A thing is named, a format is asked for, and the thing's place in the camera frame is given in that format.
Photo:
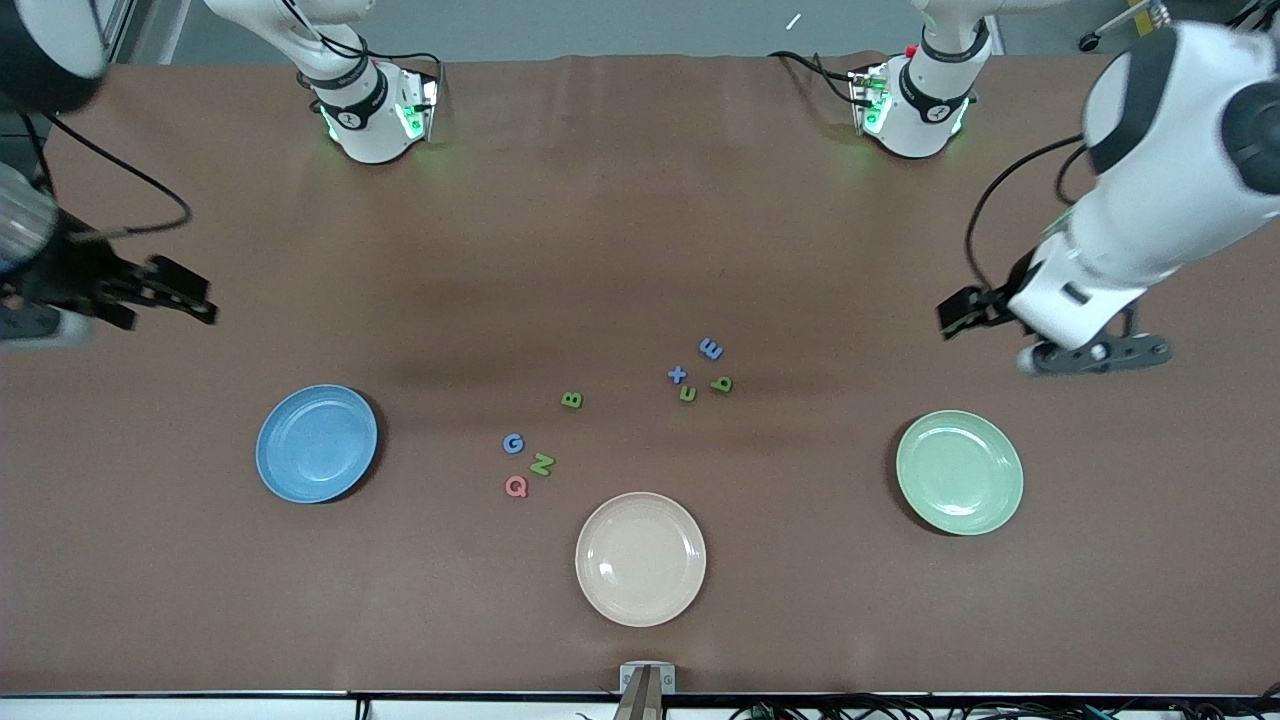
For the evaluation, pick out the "red letter Q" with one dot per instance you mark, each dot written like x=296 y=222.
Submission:
x=510 y=487

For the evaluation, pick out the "brown table cover mat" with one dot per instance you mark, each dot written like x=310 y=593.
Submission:
x=600 y=250

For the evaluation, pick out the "green plate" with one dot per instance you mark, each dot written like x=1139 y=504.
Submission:
x=960 y=472

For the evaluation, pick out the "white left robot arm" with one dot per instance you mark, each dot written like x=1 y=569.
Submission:
x=1180 y=180

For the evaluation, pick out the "beige plate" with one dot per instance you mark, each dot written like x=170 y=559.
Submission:
x=640 y=560

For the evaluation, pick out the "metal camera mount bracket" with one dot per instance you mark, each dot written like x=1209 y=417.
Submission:
x=647 y=690

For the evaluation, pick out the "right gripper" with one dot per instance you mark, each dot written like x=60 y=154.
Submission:
x=82 y=273

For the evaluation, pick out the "white table edge strip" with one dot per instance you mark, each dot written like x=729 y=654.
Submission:
x=200 y=711

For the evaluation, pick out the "green letter N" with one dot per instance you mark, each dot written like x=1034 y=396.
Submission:
x=543 y=465

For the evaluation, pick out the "blue plate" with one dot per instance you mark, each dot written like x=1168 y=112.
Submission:
x=317 y=444

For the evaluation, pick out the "blue letter E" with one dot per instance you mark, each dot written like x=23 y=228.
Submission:
x=711 y=349

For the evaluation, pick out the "office chair leg with caster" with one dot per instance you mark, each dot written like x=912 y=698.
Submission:
x=1088 y=42

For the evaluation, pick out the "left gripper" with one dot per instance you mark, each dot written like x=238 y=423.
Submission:
x=992 y=303

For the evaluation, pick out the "green uppercase letter B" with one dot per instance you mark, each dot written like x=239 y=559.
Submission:
x=571 y=400

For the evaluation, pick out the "blue letter G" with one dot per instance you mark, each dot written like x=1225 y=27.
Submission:
x=513 y=444

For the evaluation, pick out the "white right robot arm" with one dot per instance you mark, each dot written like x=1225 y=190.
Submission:
x=368 y=140

